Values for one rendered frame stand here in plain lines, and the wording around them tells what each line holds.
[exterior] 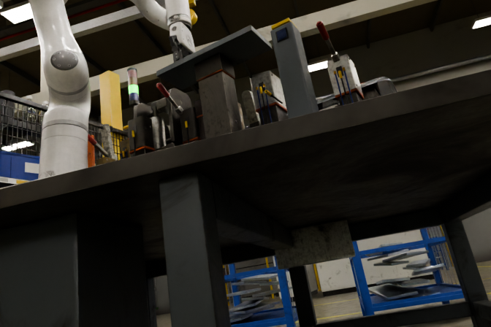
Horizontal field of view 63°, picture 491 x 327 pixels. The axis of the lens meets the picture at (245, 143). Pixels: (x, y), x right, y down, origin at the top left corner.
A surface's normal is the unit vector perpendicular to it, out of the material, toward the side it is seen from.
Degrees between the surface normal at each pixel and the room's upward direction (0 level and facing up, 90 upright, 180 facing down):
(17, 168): 90
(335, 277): 90
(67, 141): 87
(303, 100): 90
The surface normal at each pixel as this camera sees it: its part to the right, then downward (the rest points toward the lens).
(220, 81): -0.50, -0.22
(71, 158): 0.68, -0.38
